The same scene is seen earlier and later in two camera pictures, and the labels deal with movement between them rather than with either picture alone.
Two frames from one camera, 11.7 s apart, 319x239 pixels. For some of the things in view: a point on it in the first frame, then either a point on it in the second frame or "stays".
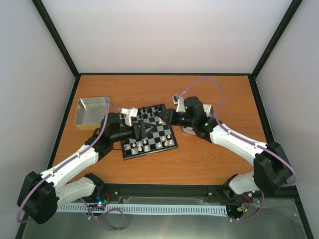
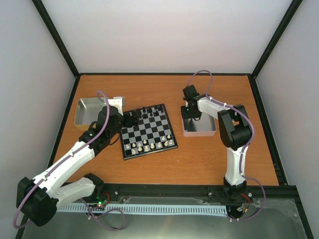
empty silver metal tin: x=89 y=112 stays
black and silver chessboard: x=162 y=139 stays
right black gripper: x=170 y=118 -> x=185 y=116
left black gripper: x=141 y=134 -> x=135 y=118
